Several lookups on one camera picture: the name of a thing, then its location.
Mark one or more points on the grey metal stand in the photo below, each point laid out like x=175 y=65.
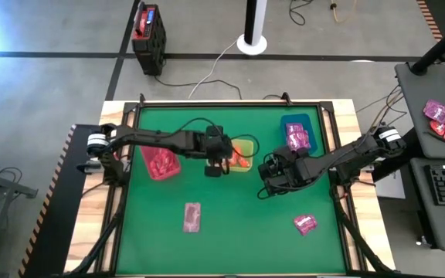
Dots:
x=14 y=188

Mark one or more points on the black metal table frame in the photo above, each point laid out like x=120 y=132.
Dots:
x=207 y=104

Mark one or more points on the red-pink plastic bin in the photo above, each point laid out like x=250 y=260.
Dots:
x=145 y=158

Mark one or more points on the magenta candy pack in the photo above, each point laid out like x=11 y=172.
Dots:
x=305 y=224
x=436 y=110
x=299 y=141
x=294 y=128

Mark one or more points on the black orange striped strip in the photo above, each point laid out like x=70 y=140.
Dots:
x=431 y=21

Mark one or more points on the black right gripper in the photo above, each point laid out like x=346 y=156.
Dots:
x=296 y=168

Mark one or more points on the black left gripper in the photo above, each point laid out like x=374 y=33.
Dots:
x=216 y=144

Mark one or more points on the black red tool case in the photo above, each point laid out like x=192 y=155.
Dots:
x=151 y=46

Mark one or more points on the yellow-green translucent plastic bin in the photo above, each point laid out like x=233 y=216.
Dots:
x=248 y=144

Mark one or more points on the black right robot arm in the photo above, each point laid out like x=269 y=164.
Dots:
x=342 y=156

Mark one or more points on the white black pole stand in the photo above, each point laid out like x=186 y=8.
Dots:
x=255 y=19

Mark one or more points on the black hazard-striped floor ramp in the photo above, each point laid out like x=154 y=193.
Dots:
x=52 y=231

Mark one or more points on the green table mat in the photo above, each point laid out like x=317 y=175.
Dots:
x=238 y=251

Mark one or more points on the orange candy pack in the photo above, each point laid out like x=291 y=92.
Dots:
x=242 y=162
x=237 y=150

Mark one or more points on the blue plastic bin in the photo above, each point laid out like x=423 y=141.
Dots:
x=296 y=117

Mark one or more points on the grey side desk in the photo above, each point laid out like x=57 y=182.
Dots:
x=415 y=100

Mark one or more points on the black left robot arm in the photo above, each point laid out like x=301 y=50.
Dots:
x=157 y=139

